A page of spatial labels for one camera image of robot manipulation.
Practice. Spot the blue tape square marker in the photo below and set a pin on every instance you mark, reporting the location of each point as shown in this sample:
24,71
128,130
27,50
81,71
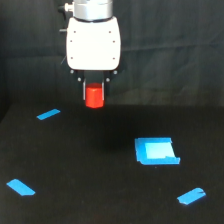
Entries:
155,151

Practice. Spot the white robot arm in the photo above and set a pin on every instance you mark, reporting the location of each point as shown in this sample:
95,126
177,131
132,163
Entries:
90,11

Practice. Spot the blue tape strip back left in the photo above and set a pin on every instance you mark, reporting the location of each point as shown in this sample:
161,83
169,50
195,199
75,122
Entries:
48,114

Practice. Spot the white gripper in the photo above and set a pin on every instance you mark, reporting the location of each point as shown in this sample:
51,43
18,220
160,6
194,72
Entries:
93,46

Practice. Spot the red hexagonal block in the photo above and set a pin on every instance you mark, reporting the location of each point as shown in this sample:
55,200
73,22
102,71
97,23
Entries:
94,95

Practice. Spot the blue tape strip front left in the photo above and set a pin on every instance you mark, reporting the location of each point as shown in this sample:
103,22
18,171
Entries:
20,188

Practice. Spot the blue tape strip front right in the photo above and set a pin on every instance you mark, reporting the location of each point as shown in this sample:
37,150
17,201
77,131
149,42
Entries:
191,196

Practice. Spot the blue tape strip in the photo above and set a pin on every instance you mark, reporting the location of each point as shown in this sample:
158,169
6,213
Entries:
20,188
48,114
191,196

